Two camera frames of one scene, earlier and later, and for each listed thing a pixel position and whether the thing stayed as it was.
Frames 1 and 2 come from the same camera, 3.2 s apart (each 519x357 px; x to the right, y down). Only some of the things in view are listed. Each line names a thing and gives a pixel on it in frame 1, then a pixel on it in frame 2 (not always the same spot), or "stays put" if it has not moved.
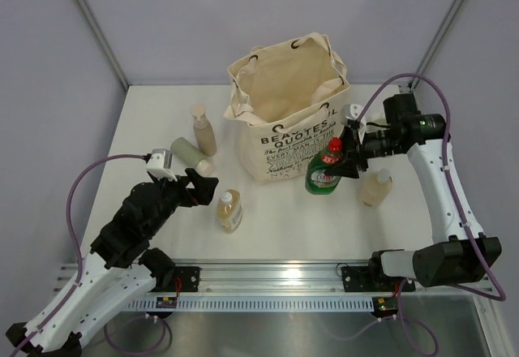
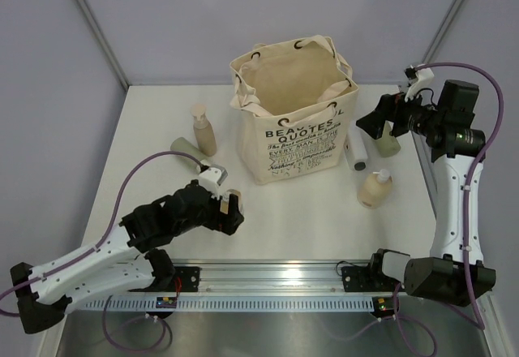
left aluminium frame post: [95, 24] stays put
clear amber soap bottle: [229, 211] stays put
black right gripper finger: [350, 142] -> [386, 107]
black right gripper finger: [347, 169] -> [373, 124]
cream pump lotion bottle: [375, 187] stays put
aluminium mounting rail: [251, 276] stays put
